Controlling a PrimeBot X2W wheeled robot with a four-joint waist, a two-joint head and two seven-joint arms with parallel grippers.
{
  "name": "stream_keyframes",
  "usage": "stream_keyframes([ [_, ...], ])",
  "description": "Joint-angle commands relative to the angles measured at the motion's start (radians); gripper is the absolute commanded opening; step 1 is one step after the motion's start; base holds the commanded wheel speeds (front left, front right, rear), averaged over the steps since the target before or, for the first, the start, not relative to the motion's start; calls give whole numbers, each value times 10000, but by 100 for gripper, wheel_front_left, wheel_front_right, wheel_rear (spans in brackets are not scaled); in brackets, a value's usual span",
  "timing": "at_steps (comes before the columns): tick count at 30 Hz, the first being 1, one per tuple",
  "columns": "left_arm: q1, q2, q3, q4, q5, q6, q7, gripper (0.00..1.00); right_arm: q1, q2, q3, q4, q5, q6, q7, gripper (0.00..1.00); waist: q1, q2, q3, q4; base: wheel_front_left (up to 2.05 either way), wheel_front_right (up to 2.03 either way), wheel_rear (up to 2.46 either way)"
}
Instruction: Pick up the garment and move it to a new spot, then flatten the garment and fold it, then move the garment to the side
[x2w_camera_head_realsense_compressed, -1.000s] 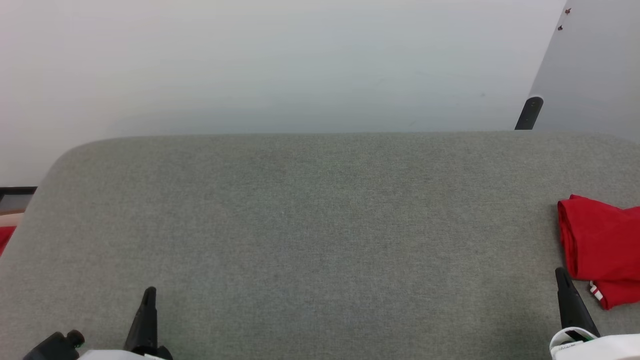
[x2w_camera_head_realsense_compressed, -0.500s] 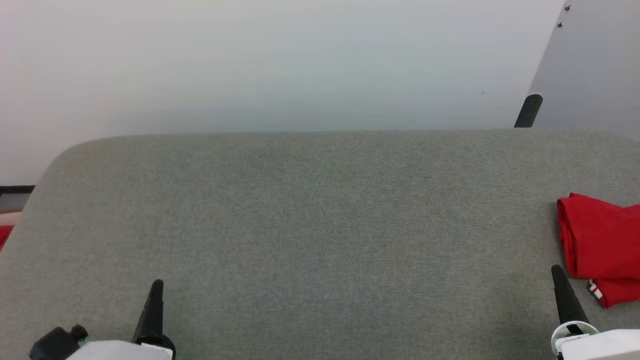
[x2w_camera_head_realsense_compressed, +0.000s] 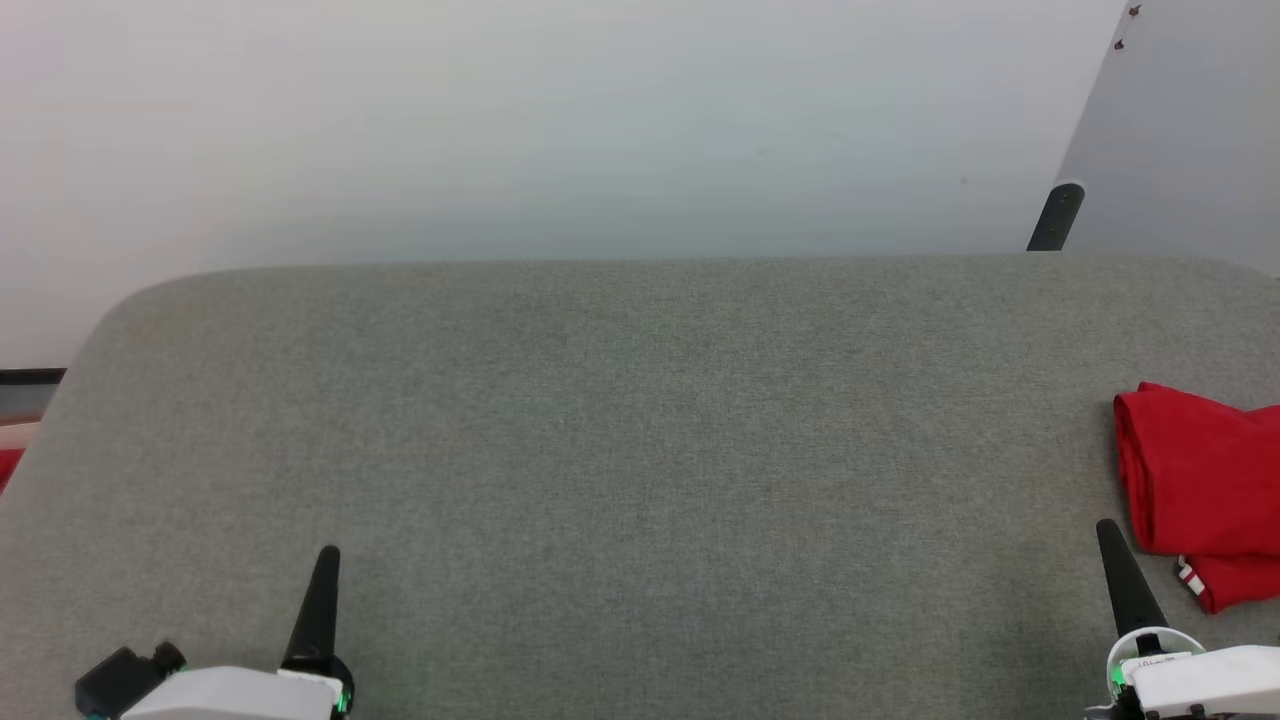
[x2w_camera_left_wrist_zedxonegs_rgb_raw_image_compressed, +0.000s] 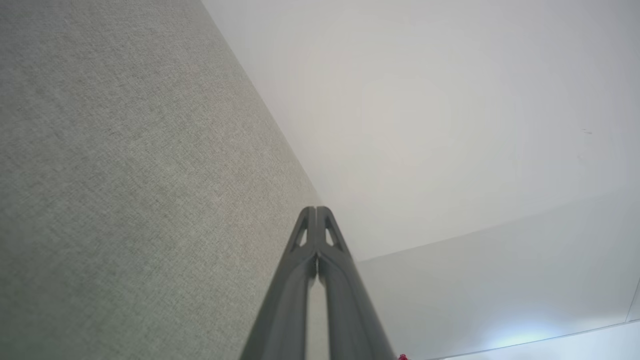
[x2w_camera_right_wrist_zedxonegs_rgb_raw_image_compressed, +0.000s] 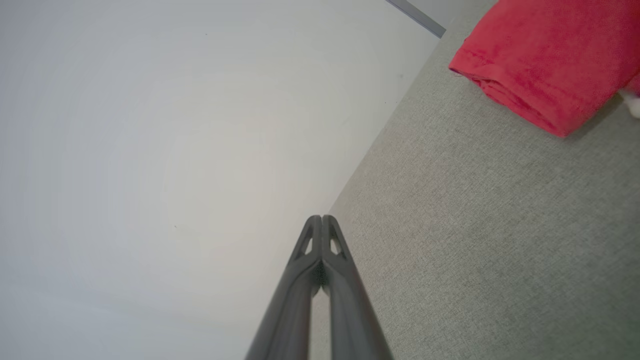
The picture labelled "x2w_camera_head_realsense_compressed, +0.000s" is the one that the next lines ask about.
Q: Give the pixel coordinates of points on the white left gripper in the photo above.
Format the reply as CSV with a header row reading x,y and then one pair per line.
x,y
240,698

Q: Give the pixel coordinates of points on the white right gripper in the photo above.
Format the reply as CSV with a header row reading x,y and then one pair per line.
x,y
1210,685

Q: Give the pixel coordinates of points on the red and white shirt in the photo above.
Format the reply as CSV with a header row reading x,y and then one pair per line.
x,y
1210,480

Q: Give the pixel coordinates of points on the red cloth piece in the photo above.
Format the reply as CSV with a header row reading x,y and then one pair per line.
x,y
8,468

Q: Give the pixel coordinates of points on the black baseboard strip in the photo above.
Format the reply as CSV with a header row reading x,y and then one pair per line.
x,y
30,377

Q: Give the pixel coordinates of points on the black round pole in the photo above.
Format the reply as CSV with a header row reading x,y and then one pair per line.
x,y
1057,215

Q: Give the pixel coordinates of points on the grey partition panel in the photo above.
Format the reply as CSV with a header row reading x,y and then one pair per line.
x,y
1190,130

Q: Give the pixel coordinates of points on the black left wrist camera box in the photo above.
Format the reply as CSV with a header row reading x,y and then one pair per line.
x,y
120,678

